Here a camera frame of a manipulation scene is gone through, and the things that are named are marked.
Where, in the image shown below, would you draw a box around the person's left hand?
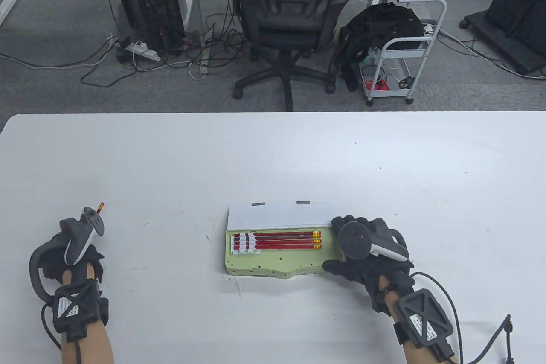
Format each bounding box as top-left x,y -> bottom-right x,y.
41,232 -> 105,285

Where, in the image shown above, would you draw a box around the person's left forearm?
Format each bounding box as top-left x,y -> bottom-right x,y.
60,264 -> 116,364

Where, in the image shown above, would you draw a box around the person's right hand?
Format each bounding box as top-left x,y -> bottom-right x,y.
323,216 -> 414,317

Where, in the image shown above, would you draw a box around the grey motion controller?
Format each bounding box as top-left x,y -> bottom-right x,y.
29,207 -> 105,303
338,218 -> 409,262

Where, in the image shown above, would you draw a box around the white table foot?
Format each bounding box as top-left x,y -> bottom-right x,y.
0,0 -> 19,26

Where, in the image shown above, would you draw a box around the black backpack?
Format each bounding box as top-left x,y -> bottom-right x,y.
331,3 -> 426,92

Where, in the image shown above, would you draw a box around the tangle of floor cables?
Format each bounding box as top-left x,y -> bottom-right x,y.
0,8 -> 254,88

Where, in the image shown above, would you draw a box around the black mesh office chair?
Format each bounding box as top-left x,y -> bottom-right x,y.
232,0 -> 354,112

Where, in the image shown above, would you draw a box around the white rolling cart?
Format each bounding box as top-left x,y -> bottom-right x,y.
365,0 -> 448,106

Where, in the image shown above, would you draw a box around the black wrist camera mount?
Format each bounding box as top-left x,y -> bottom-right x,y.
52,279 -> 109,343
393,288 -> 456,358

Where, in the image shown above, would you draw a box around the white power strip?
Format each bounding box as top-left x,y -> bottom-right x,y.
117,38 -> 163,62

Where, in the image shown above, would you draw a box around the black wheeled stand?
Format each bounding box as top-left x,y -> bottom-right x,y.
460,0 -> 546,76

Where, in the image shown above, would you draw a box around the green panda pencil case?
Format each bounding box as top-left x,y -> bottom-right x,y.
222,201 -> 345,278

